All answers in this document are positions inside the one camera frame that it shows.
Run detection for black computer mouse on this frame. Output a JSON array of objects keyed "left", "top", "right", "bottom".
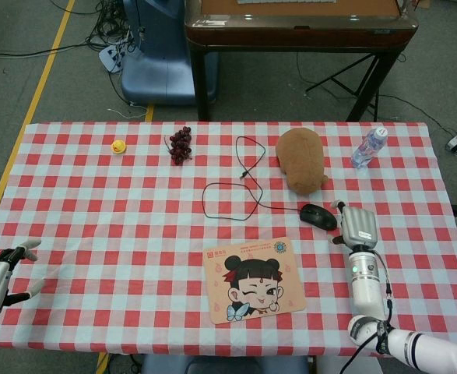
[{"left": 300, "top": 203, "right": 339, "bottom": 231}]

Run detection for blue machine base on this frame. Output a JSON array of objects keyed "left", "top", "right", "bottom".
[{"left": 120, "top": 0, "right": 220, "bottom": 107}]

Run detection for black floor cable tangle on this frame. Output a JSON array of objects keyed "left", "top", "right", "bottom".
[{"left": 83, "top": 0, "right": 146, "bottom": 54}]

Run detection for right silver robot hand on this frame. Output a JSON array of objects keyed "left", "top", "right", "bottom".
[{"left": 326, "top": 199, "right": 379, "bottom": 250}]

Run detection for brown plush toy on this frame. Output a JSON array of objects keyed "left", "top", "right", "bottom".
[{"left": 275, "top": 127, "right": 329, "bottom": 196}]

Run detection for dark wooden mahjong table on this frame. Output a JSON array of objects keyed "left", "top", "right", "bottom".
[{"left": 184, "top": 0, "right": 418, "bottom": 122}]

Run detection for dark red grape bunch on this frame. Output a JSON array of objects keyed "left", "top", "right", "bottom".
[{"left": 163, "top": 125, "right": 194, "bottom": 168}]

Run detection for black mouse cable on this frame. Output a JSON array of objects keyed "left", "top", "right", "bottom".
[{"left": 202, "top": 136, "right": 304, "bottom": 221}]

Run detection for clear plastic water bottle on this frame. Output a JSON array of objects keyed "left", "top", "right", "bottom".
[{"left": 350, "top": 125, "right": 389, "bottom": 170}]

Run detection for red white checkered tablecloth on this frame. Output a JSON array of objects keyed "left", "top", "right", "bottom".
[{"left": 0, "top": 120, "right": 457, "bottom": 358}]

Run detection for white floor cable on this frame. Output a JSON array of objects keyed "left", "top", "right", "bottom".
[{"left": 107, "top": 101, "right": 153, "bottom": 121}]

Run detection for cartoon girl mouse pad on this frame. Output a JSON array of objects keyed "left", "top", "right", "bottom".
[{"left": 202, "top": 236, "right": 307, "bottom": 326}]

